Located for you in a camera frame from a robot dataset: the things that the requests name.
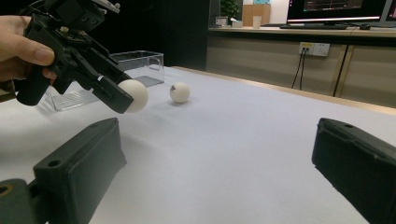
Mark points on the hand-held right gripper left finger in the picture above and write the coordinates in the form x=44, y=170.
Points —
x=81, y=168

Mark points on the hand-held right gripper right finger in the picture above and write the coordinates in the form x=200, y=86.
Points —
x=358, y=165

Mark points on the white ping pong ball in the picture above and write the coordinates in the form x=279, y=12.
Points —
x=180, y=93
x=138, y=95

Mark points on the clear plastic box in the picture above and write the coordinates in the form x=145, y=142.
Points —
x=146, y=67

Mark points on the black computer mouse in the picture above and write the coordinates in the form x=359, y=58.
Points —
x=365, y=27

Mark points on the black keyboard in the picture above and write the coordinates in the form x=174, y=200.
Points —
x=313, y=27

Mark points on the green potted plant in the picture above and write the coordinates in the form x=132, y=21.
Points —
x=229, y=7

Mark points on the wooden counter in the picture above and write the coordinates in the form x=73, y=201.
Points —
x=280, y=34

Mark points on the black computer monitor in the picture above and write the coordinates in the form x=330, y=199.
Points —
x=336, y=9

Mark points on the white paper cup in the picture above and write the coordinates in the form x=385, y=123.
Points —
x=257, y=22

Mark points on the brown wooden board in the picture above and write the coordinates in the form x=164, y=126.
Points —
x=255, y=11

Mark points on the white wall socket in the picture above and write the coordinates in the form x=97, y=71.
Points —
x=314, y=49

